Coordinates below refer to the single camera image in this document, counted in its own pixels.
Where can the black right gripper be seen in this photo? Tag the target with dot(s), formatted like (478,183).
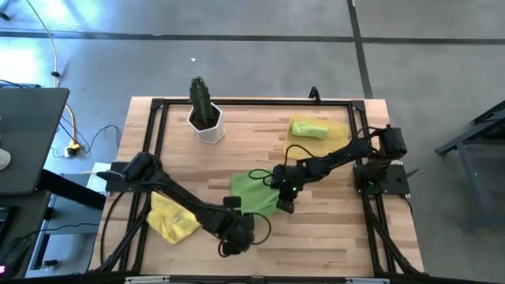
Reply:
(288,183)

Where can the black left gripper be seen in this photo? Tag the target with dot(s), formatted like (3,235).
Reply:
(240,221)

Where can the green microfiber towel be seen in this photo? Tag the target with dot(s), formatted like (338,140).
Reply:
(309,130)
(254,193)

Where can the yellow microfiber towel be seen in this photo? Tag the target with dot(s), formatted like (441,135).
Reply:
(169,221)

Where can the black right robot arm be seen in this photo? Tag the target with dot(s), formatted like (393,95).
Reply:
(339,158)

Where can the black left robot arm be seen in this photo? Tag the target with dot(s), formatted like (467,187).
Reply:
(185,201)

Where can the yellow translucent plastic basket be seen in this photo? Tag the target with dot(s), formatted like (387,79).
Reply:
(335,146)

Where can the white faceted plant pot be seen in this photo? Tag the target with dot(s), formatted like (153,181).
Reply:
(211,135)

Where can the black clamp hook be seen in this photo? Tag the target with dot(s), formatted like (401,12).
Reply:
(314,94)

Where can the green cactus plant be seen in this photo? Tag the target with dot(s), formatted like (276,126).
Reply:
(201,100)

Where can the black desk crossbar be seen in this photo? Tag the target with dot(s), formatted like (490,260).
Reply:
(71,191)

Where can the yellow power plug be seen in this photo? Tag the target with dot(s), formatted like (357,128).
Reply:
(73,149)

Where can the blue-grey metal table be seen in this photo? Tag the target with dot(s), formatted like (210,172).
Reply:
(465,139)

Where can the dark grey desk top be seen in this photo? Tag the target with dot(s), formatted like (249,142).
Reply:
(31,134)

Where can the black computer mouse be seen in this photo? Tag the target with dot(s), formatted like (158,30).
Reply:
(16,254)

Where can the white round object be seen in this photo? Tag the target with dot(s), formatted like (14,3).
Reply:
(4,159)

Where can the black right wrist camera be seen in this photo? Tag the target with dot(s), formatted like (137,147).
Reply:
(286,206)

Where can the black aluminium table frame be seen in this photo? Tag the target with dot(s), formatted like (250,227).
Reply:
(256,102)

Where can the white metal bracket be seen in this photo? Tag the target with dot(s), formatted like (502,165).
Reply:
(367,280)
(146,279)

